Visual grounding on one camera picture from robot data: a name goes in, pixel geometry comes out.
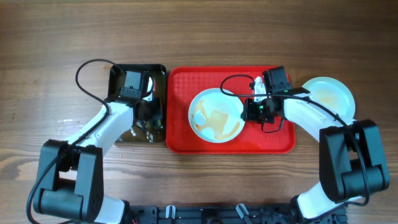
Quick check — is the white plate with sauce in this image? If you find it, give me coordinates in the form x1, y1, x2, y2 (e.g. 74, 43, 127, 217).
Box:
188, 88, 245, 144

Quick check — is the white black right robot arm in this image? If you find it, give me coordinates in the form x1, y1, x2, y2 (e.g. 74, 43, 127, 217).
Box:
242, 88, 390, 222

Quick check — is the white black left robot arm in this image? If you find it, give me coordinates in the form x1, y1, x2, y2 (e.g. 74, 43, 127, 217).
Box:
25, 98, 165, 223

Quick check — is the black tray with water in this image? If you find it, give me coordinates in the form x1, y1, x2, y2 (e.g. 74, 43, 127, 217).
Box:
106, 64, 167, 142

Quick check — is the red plastic tray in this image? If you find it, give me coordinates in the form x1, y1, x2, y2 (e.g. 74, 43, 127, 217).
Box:
165, 65, 296, 154

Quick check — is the cleaned white plate at side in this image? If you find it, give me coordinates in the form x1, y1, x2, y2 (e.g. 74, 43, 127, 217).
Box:
303, 77, 356, 119

